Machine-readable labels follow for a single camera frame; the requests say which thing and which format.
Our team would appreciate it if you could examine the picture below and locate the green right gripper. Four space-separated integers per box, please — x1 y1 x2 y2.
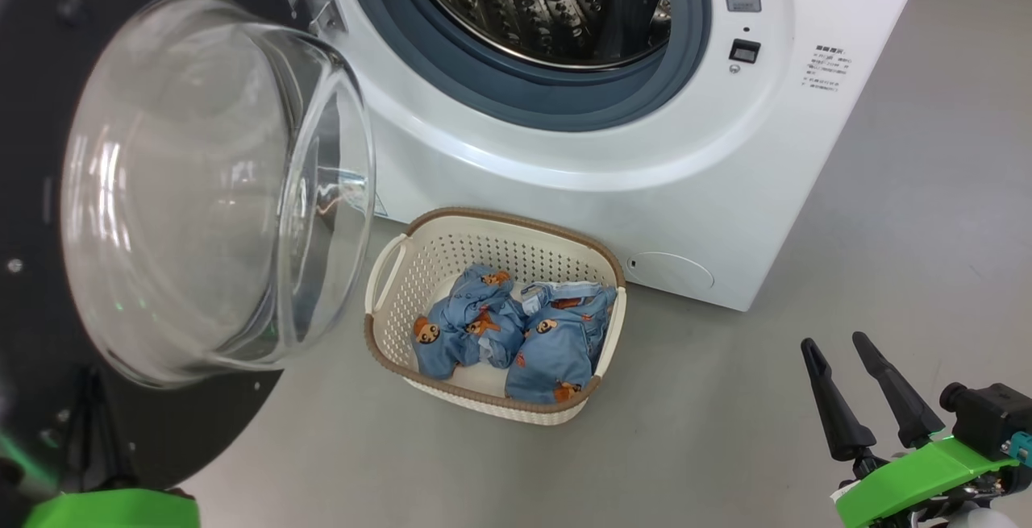
801 331 1021 528

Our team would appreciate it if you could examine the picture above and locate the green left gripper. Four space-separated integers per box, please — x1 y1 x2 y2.
23 368 201 528

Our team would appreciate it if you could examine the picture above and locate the black round washer door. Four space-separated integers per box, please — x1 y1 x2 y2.
0 0 377 493

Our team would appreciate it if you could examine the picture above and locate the blue cartoon print garment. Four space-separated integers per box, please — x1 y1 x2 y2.
412 264 529 380
506 281 618 405

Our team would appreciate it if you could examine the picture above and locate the white front-load washing machine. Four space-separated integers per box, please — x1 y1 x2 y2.
274 0 936 312

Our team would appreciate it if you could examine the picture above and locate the grey rubber door gasket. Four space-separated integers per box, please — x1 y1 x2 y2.
339 0 714 132

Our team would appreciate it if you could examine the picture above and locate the round white filter cover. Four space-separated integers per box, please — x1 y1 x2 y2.
629 252 715 292

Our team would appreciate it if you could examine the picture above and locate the cream plastic laundry basket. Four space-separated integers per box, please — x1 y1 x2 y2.
363 207 628 427

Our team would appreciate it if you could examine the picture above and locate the teal cable connector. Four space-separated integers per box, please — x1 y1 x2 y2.
1002 430 1032 468

